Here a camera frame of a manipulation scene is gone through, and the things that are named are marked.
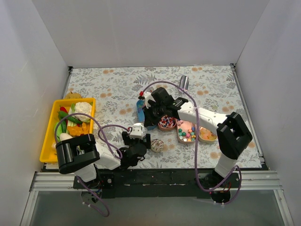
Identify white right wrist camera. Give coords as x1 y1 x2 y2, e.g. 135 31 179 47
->
143 92 155 108

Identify white toy vegetable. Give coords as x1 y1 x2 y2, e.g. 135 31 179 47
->
74 102 92 123

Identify beige gummy candy tray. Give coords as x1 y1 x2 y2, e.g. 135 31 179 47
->
198 127 217 144

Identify small donut decorated tin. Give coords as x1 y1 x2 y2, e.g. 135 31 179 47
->
151 139 164 153

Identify orange toy carrot slices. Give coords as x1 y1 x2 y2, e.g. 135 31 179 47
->
67 123 90 137

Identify green toy vegetables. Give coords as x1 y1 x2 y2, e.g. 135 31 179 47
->
54 111 83 143

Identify blue candy tray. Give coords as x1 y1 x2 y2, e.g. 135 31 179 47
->
136 99 156 130

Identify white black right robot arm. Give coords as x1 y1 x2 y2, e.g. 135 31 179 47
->
139 87 253 187

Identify aluminium frame rail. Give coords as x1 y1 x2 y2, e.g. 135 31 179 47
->
21 169 293 226

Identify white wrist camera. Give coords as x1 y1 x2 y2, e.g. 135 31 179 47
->
129 123 143 139
143 92 155 108

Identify yellow plastic bin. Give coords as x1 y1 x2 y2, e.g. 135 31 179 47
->
40 97 96 163

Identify pink lollipop tray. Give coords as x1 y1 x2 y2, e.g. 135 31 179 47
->
158 115 177 131

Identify red toy chili pepper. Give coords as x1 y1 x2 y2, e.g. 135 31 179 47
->
60 106 68 113

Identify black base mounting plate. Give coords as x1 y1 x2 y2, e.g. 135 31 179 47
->
72 168 271 199

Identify floral patterned table mat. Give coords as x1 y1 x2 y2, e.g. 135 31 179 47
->
67 65 249 169

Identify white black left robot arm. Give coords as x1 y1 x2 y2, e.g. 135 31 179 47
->
55 132 151 188

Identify clear glass jar lid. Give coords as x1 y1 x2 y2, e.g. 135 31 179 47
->
132 122 147 137

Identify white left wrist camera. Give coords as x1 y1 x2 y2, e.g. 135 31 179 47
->
129 123 143 139

